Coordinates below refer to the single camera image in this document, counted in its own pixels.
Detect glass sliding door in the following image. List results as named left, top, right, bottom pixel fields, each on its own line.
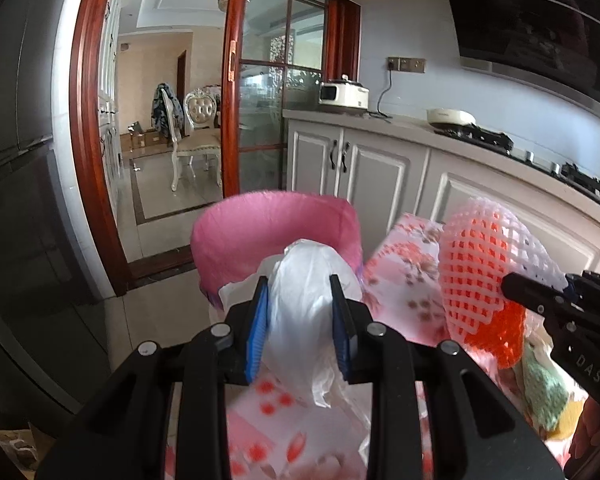
left=219, top=0, right=332, bottom=202

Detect pink floral tablecloth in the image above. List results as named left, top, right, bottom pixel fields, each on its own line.
left=165, top=212, right=598, bottom=480

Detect patterned clothes on chair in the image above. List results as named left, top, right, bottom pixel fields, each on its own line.
left=151, top=82, right=186, bottom=139

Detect curved red wooden door frame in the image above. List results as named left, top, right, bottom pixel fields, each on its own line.
left=69, top=0, right=135, bottom=297

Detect dark refrigerator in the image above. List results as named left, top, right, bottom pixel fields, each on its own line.
left=0, top=0, right=127, bottom=427

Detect white hallway cabinet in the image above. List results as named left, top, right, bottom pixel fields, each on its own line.
left=97, top=0, right=127, bottom=202

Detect white orange foam fruit net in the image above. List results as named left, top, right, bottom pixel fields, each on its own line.
left=437, top=196, right=569, bottom=369

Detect pink bagged waste bin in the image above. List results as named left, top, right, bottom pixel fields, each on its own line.
left=190, top=190, right=364, bottom=311

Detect white chair beige seat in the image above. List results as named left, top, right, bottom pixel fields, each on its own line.
left=160, top=89, right=224, bottom=192

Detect black range hood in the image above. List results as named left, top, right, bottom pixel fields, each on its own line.
left=437, top=0, right=600, bottom=127

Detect white rice cooker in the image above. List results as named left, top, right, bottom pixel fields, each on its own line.
left=318, top=77, right=371, bottom=111

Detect white lidded pan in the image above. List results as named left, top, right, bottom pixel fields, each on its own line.
left=425, top=107, right=477, bottom=129

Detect white base kitchen cabinet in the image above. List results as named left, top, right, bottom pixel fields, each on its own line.
left=282, top=109, right=600, bottom=311

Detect wall power outlet strip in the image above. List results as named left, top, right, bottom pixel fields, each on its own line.
left=386, top=56, right=426, bottom=74

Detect ornate tufted-back chair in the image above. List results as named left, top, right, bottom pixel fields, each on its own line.
left=184, top=87, right=221, bottom=131

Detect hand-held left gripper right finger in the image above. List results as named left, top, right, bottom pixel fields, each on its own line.
left=327, top=274, right=566, bottom=480

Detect cardboard boxes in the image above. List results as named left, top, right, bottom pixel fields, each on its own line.
left=122, top=121, right=169, bottom=154

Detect black power cable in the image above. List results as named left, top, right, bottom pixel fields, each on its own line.
left=369, top=66, right=397, bottom=121

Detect red wooden door jamb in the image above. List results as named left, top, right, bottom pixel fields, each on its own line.
left=324, top=0, right=362, bottom=84

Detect yellow foam piece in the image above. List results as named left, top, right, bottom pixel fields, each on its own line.
left=544, top=394, right=590, bottom=442

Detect green yellow sponge cloth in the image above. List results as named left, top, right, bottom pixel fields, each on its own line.
left=521, top=344, right=574, bottom=432

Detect person's right hand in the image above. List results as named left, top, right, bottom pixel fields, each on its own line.
left=569, top=399, right=600, bottom=480

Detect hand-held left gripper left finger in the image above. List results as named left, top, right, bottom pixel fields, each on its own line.
left=35, top=275, right=271, bottom=480

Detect crumpled pale bag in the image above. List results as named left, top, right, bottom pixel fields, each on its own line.
left=0, top=422, right=57, bottom=469

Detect white plastic bag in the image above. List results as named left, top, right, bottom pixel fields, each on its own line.
left=218, top=238, right=372, bottom=411

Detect black gas stove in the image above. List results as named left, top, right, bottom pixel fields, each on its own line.
left=431, top=121, right=600, bottom=207

